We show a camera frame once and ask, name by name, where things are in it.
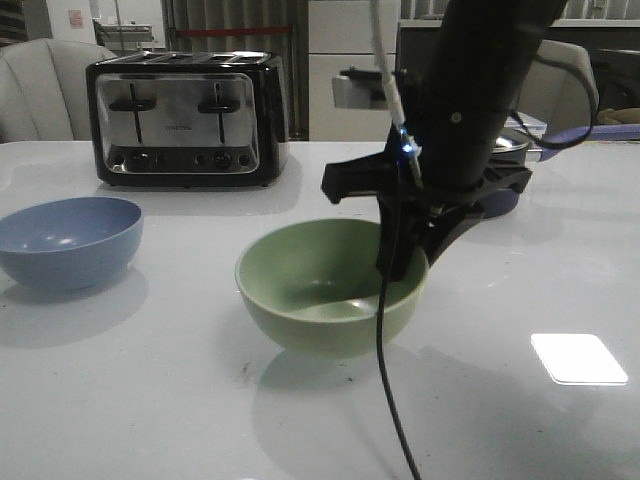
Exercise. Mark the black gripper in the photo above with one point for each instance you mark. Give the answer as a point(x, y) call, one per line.
point(404, 221)

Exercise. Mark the green bowl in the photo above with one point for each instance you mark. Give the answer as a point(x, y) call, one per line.
point(313, 287)

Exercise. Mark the blue bowl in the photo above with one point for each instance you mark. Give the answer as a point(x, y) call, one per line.
point(70, 244)

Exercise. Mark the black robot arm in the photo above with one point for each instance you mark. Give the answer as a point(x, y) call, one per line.
point(455, 112)

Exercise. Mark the glass pot lid blue knob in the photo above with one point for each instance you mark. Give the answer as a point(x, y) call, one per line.
point(511, 140)

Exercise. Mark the dark blue saucepan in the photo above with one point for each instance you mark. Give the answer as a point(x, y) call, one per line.
point(504, 200)

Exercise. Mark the beige upholstered chair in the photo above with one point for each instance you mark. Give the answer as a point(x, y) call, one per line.
point(554, 96)

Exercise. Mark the black chrome toaster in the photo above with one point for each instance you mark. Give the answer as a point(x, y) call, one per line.
point(189, 119)

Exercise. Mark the beige chair left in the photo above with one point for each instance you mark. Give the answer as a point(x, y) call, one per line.
point(43, 90)

